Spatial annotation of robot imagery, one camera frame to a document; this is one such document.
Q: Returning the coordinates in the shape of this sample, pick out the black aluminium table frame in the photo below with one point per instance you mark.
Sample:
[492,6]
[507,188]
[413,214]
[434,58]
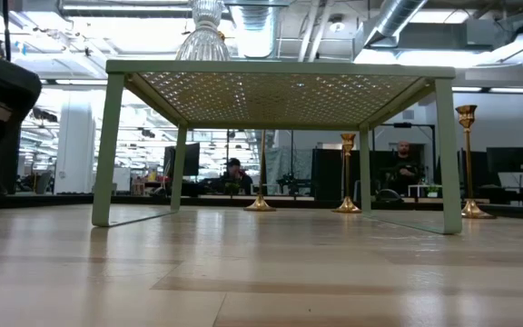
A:
[62,200]

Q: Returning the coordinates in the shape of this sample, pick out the clear glass candle holder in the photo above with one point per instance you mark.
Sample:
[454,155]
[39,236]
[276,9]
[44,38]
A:
[203,43]

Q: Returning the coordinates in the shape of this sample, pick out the medium brass candlestick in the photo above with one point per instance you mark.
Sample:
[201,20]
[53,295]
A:
[468,159]

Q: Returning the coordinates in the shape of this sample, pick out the small white side table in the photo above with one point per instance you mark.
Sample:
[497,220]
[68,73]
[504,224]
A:
[425,187]

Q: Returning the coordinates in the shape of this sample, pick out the silver air duct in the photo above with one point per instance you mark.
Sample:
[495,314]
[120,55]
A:
[397,18]

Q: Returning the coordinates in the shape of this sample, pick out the black monitor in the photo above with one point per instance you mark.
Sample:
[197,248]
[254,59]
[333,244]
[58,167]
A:
[509,159]
[191,159]

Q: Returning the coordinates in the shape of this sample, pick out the white column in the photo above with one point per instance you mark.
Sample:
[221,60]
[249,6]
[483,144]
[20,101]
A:
[74,145]

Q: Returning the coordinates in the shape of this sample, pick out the tall brass candlestick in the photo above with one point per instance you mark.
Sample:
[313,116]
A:
[259,204]

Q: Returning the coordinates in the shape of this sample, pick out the short brass candlestick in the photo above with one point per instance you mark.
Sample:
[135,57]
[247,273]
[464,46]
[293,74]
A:
[347,181]

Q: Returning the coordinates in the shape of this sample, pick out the person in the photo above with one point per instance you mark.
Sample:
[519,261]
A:
[404,168]
[238,177]

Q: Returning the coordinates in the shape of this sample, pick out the green perforated metal shelf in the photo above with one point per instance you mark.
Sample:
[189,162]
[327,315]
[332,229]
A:
[276,68]

